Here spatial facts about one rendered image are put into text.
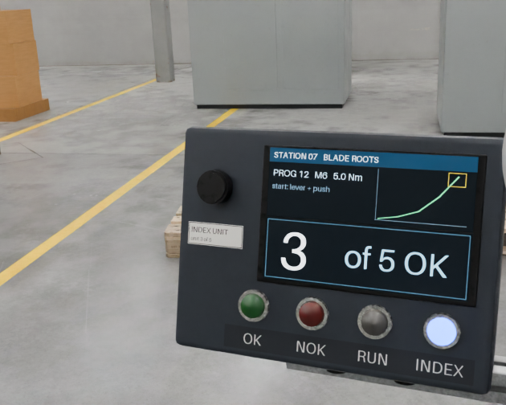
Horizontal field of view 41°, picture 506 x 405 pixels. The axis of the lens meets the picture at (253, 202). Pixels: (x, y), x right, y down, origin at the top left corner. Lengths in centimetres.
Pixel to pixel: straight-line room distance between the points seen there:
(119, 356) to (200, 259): 225
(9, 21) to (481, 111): 522
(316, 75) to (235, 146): 740
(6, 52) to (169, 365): 624
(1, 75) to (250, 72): 289
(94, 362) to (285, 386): 76
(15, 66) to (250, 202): 795
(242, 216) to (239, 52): 754
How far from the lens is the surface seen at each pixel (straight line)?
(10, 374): 284
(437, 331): 53
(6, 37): 844
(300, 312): 55
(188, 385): 258
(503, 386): 62
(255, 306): 56
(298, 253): 55
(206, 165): 58
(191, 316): 60
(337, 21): 788
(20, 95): 853
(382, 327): 54
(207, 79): 823
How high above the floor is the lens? 137
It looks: 17 degrees down
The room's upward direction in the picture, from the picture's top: 2 degrees counter-clockwise
